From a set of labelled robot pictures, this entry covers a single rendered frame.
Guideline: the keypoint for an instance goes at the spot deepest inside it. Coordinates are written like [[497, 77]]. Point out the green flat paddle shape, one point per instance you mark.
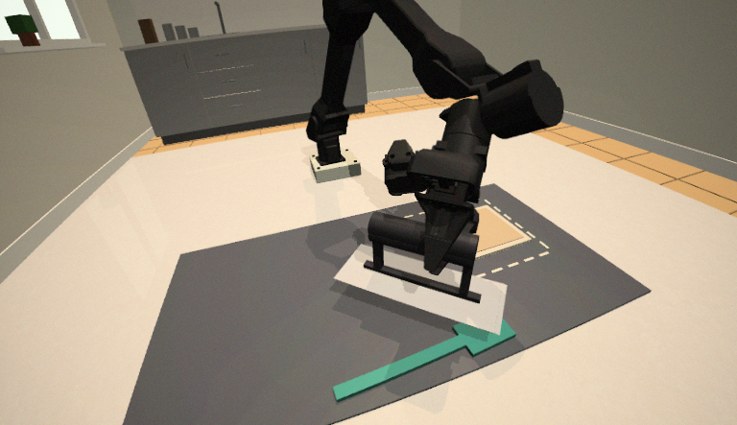
[[475, 341]]

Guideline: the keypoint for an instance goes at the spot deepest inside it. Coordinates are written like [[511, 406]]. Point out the beige square tile with dark centre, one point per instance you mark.
[[496, 234]]

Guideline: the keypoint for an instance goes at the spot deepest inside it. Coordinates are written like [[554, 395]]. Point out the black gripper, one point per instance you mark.
[[456, 167]]

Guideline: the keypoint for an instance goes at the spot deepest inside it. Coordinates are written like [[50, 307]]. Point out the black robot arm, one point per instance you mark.
[[508, 105]]

